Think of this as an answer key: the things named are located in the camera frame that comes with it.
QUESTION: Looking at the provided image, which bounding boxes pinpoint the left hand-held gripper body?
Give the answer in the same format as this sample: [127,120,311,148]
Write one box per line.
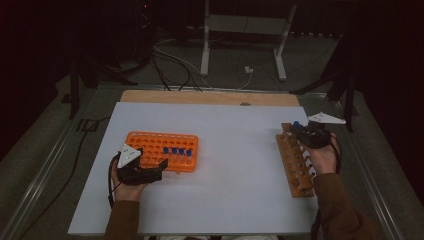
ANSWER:
[116,143,165,187]

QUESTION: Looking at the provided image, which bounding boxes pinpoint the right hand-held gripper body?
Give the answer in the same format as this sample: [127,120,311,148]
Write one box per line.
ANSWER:
[298,111,347,150]

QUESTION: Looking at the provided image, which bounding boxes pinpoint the orange plastic tube rack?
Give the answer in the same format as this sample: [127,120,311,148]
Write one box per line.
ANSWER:
[125,130,200,174]

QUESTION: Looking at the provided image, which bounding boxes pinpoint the wooden tube rack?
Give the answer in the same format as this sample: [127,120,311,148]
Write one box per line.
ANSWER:
[275,122,316,199]

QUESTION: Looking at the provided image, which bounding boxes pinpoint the person's right hand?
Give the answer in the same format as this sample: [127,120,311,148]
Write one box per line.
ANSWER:
[301,133,342,176]

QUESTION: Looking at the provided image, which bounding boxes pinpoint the person's left hand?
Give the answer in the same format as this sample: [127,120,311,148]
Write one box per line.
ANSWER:
[110,162,150,203]

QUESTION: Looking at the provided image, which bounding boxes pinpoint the black tripod stand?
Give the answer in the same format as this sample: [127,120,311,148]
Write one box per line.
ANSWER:
[289,33,357,133]
[67,51,138,120]

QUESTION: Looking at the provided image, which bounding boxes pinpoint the grey metal stand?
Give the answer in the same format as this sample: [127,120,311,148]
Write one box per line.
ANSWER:
[199,0,298,83]

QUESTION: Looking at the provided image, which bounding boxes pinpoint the dark computer tower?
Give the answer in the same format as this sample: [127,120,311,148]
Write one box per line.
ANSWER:
[132,0,158,63]

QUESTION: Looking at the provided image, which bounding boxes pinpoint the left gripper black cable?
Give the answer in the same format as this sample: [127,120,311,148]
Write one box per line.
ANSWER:
[107,152,122,209]

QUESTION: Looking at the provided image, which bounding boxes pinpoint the long black floor cable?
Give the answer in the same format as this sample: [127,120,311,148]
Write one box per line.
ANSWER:
[18,116,112,240]

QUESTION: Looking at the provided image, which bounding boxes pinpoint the black floor cables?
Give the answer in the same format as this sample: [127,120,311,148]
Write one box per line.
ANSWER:
[150,46,203,93]

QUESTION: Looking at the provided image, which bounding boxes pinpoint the grey metal rail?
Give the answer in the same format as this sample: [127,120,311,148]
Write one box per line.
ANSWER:
[0,87,98,240]
[328,99,403,240]

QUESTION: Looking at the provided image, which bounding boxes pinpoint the white floor cable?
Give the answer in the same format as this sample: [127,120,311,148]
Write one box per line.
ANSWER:
[153,38,215,89]

